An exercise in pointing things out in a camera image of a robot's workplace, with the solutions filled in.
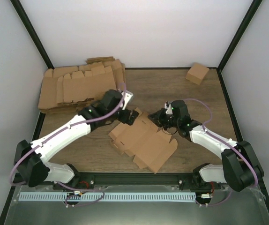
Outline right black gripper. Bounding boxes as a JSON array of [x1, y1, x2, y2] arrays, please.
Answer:
[[148, 108, 180, 131]]

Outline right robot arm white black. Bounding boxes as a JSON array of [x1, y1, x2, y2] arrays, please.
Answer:
[[148, 100, 264, 192]]

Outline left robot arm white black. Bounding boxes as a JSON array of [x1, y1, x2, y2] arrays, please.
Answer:
[[10, 90, 139, 189]]

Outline folded brown cardboard box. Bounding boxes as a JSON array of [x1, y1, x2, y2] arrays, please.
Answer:
[[185, 63, 209, 85]]

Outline stack of flat cardboard boxes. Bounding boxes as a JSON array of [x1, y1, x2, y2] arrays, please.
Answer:
[[38, 56, 126, 113]]

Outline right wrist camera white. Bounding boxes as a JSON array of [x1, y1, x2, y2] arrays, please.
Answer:
[[164, 101, 173, 115]]

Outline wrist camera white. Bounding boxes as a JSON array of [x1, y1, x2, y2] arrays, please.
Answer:
[[164, 101, 173, 115], [120, 90, 134, 110]]

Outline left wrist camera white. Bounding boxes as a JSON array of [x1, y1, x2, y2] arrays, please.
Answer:
[[120, 90, 134, 110]]

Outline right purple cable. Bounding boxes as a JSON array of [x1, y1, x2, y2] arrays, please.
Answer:
[[183, 98, 259, 208]]

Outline purple cable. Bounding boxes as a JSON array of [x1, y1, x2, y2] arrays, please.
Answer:
[[9, 82, 128, 208], [183, 98, 259, 208]]

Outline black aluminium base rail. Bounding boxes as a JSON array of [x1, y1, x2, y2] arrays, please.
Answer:
[[43, 172, 229, 188]]

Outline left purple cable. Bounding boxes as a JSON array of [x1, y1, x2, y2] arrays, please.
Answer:
[[9, 82, 128, 208]]

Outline light blue slotted cable duct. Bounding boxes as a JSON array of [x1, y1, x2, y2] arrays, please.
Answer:
[[18, 192, 196, 203]]

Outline black enclosure frame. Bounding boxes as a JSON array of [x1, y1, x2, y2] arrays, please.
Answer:
[[0, 0, 269, 225]]

